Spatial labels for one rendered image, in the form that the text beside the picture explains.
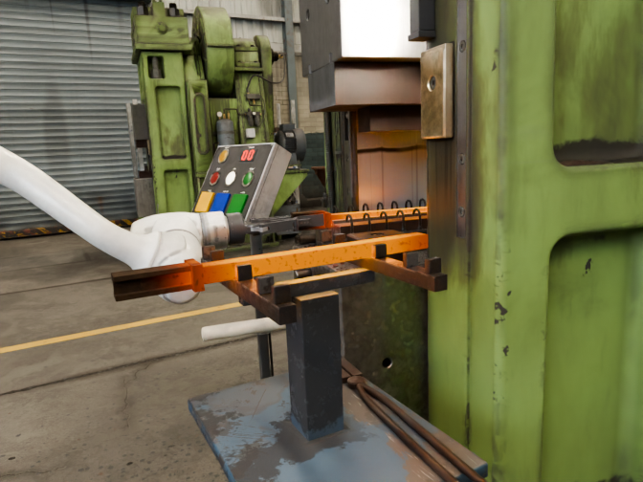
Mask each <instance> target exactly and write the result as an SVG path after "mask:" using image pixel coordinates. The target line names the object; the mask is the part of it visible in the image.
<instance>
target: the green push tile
mask: <svg viewBox="0 0 643 482"><path fill-rule="evenodd" d="M248 197H249V195H247V194H234V195H233V198H232V200H231V203H230V205H229V208H228V211H227V213H235V212H240V213H241V214H242V211H243V209H244V207H245V205H246V202H247V199H248Z"/></svg>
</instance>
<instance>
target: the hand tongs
mask: <svg viewBox="0 0 643 482"><path fill-rule="evenodd" d="M342 382H343V383H347V386H348V387H349V388H351V389H357V390H358V392H359V394H360V396H361V397H362V399H363V400H364V402H365V403H366V405H367V406H368V407H369V408H370V409H371V410H372V411H373V412H374V413H375V414H376V415H377V416H378V417H379V418H380V419H381V420H382V421H383V422H384V423H385V424H386V425H387V426H388V427H389V428H390V429H391V430H392V431H393V432H394V433H395V434H396V435H397V436H398V437H399V438H400V439H401V440H403V441H404V442H405V443H406V444H407V445H408V446H409V447H410V448H411V449H412V450H413V451H414V452H415V453H416V454H417V455H418V456H419V457H420V458H421V459H422V460H423V461H424V462H425V463H426V464H427V465H429V466H430V467H431V468H432V469H433V470H434V471H435V472H436V473H437V474H438V475H439V476H440V477H441V478H442V479H443V480H444V481H445V482H459V481H458V480H457V479H456V478H455V477H454V476H453V475H451V474H450V473H449V472H448V471H447V470H446V469H445V468H444V467H443V466H442V465H441V464H439V463H438V462H437V461H436V460H435V459H434V458H433V457H432V456H431V455H430V454H429V453H428V452H426V451H425V450H424V449H423V448H422V447H421V446H420V445H419V444H418V443H417V442H416V441H414V440H413V439H412V438H411V437H410V436H409V435H408V434H407V433H406V432H405V431H404V430H403V429H402V428H400V427H399V426H398V425H397V424H396V423H395V422H394V421H393V420H392V419H391V418H390V417H389V416H387V414H386V413H385V412H384V411H383V410H382V409H381V408H380V407H379V406H377V405H376V404H375V403H374V402H373V401H372V400H371V399H370V397H369V396H368V395H367V393H368V394H370V395H372V396H373V397H375V398H376V399H378V400H379V401H381V402H382V403H383V404H385V405H386V406H387V407H389V408H390V409H391V410H392V411H393V412H394V413H395V414H397V415H398V416H399V417H400V418H401V419H402V420H403V421H405V422H406V423H407V424H408V425H409V426H410V427H412V428H413V429H414V430H415V431H416V432H417V433H418V434H419V435H421V436H422V437H423V438H424V439H425V440H426V441H427V442H429V443H430V444H431V445H432V446H433V447H434V448H435V449H437V450H438V451H439V452H440V453H441V454H442V455H443V456H444V457H446V458H447V459H448V460H449V461H450V462H451V463H452V464H454V465H455V466H456V467H457V468H458V469H459V470H460V471H462V472H463V473H464V474H465V475H466V476H467V477H468V478H469V479H471V480H472V481H473V482H487V481H486V480H485V479H484V478H483V477H482V476H480V475H479V474H478V473H477V472H476V471H474V470H473V469H472V468H471V467H470V466H468V465H467V464H466V463H465V462H464V461H463V460H461V459H460V458H459V457H458V456H457V455H456V454H454V453H453V452H452V451H451V450H450V449H448V448H447V447H446V446H445V445H444V444H442V443H441V442H440V441H439V440H438V439H437V438H435V437H434V436H433V435H432V434H431V433H429V432H428V431H427V430H426V429H425V428H424V427H422V426H421V425H420V424H419V423H418V422H416V421H415V420H414V419H413V418H412V417H410V415H409V414H408V413H407V412H406V411H404V410H403V409H402V408H401V407H400V406H398V405H397V404H396V403H395V402H393V401H392V400H391V399H390V398H388V397H387V396H385V395H384V394H382V393H381V392H379V391H378V390H376V389H374V388H373V387H371V386H369V385H367V384H366V379H365V378H364V377H363V373H362V372H360V371H359V370H358V369H357V368H356V367H355V366H353V365H352V364H351V363H350V362H349V361H347V360H346V359H345V358H344V357H342Z"/></svg>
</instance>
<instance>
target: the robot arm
mask: <svg viewBox="0 0 643 482"><path fill-rule="evenodd" d="M0 185H3V186H6V187H8V188H10V189H11V190H13V191H15V192H17V193H18V194H20V195H21V196H23V197H24V198H26V199H27V200H29V201H30V202H32V203H33V204H35V205H36V206H37V207H39V208H41V209H42V210H44V211H45V212H46V213H48V214H49V215H51V216H52V217H54V218H55V219H56V220H57V221H58V222H60V223H61V224H63V225H64V226H65V227H67V228H68V229H70V230H72V231H73V232H74V233H76V234H77V235H79V236H80V237H82V238H83V239H84V240H86V241H87V242H89V243H90V244H92V245H94V246H95V247H97V248H98V249H100V250H102V251H103V252H106V253H108V254H110V255H111V256H113V257H115V258H117V259H119V260H120V261H122V262H124V263H125V264H127V265H128V266H130V267H131V269H132V270H136V269H142V268H149V267H156V266H164V265H170V264H177V263H184V259H190V258H194V259H195V260H197V261H198V262H200V263H201V258H200V257H202V248H201V247H202V246H208V245H214V246H215V249H216V250H221V249H227V246H228V244H229V245H238V244H243V243H244V242H245V235H246V234H252V235H253V236H257V235H264V234H268V233H274V232H281V231H288V230H295V231H299V229H303V228H312V227H320V226H324V215H323V213H321V214H311V215H302V216H296V217H295V218H291V216H289V215H286V216H277V217H262V218H254V217H253V218H249V221H244V220H243V216H242V214H241V213H240V212H235V213H226V214H225V216H224V214H223V212H222V211H215V212H205V213H204V212H201V213H189V212H170V213H162V214H156V215H151V216H148V217H145V218H143V219H140V220H138V221H136V222H134V223H133V224H132V225H131V229H130V231H128V230H124V229H122V228H120V227H118V226H116V225H115V224H113V223H111V222H110V221H108V220H107V219H105V218H104V217H102V216H101V215H100V214H98V213H97V212H96V211H94V210H93V209H92V208H90V207H89V206H87V205H86V204H85V203H83V202H82V201H81V200H79V198H78V197H76V196H75V195H74V194H73V193H71V192H70V191H69V190H67V189H66V188H65V187H63V186H62V185H60V184H59V183H58V182H56V181H55V180H54V179H52V178H51V177H50V176H48V175H47V174H46V173H44V172H43V171H41V170H40V169H38V168H37V167H35V166H34V165H32V164H30V163H29V162H27V161H25V160H24V159H22V158H20V157H18V156H17V155H15V154H13V153H11V152H10V151H9V150H7V149H5V148H4V147H2V146H0ZM199 294H200V292H196V293H195V292H194V291H193V290H186V291H181V292H175V293H169V294H163V295H158V296H159V297H161V298H162V299H164V300H165V301H167V302H170V303H173V304H185V303H188V302H191V301H193V300H194V299H196V298H197V297H198V296H199Z"/></svg>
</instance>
